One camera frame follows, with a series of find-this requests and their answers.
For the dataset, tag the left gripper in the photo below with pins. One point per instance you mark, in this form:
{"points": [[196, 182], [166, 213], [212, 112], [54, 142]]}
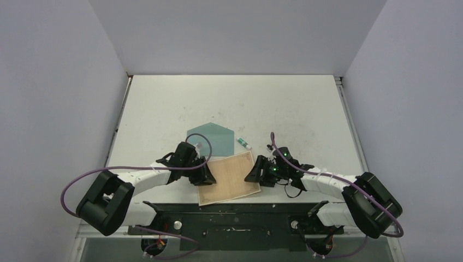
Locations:
{"points": [[204, 178]]}

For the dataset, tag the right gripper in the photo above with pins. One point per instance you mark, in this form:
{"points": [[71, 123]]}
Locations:
{"points": [[263, 163]]}

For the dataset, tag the tan letter paper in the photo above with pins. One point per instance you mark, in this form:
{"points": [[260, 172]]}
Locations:
{"points": [[229, 173]]}

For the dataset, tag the teal envelope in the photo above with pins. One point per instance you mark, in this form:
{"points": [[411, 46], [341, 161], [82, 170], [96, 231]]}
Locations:
{"points": [[221, 138]]}

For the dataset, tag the green white glue stick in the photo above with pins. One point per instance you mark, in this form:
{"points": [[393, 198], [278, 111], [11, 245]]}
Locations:
{"points": [[243, 143]]}

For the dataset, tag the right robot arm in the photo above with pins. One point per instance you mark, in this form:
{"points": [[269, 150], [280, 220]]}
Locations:
{"points": [[363, 200]]}

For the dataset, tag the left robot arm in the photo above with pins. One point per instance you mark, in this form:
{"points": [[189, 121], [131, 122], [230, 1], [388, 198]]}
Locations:
{"points": [[108, 204]]}

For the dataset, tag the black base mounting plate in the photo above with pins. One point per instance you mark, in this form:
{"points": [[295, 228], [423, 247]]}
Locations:
{"points": [[243, 227]]}

